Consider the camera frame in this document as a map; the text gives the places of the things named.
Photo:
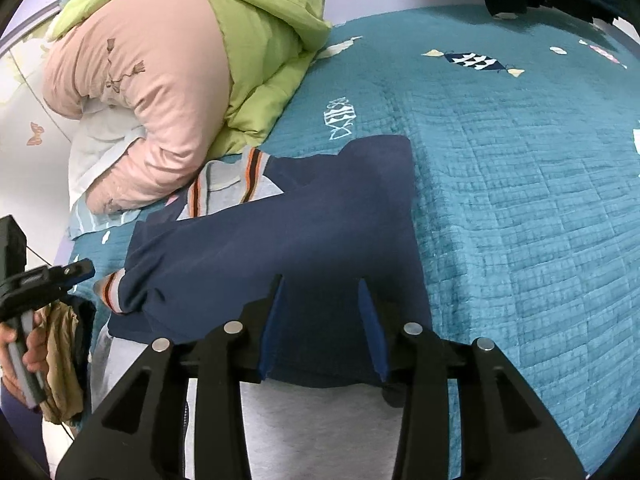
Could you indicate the lime green puffer jacket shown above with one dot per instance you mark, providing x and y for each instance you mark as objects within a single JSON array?
[{"x": 270, "y": 45}]

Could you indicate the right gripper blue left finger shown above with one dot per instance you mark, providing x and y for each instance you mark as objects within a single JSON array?
[{"x": 137, "y": 430}]

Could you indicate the tan folded garment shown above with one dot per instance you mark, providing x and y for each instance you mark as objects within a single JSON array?
[{"x": 64, "y": 394}]

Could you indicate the grey navy baseball jacket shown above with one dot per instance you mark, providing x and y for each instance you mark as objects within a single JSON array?
[{"x": 322, "y": 224}]

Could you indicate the teal quilted bedspread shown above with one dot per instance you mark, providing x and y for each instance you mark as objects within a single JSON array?
[{"x": 525, "y": 138}]

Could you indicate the white striped pillow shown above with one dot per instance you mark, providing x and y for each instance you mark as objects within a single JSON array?
[{"x": 103, "y": 136}]

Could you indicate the person's left hand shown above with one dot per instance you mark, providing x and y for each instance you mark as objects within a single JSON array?
[{"x": 24, "y": 358}]

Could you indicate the left forearm navy sleeve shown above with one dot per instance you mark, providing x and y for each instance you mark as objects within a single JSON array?
[{"x": 25, "y": 422}]

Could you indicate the pink folded duvet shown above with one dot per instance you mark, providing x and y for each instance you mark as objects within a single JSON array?
[{"x": 165, "y": 61}]

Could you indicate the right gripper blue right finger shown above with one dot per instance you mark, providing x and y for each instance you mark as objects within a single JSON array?
[{"x": 506, "y": 431}]

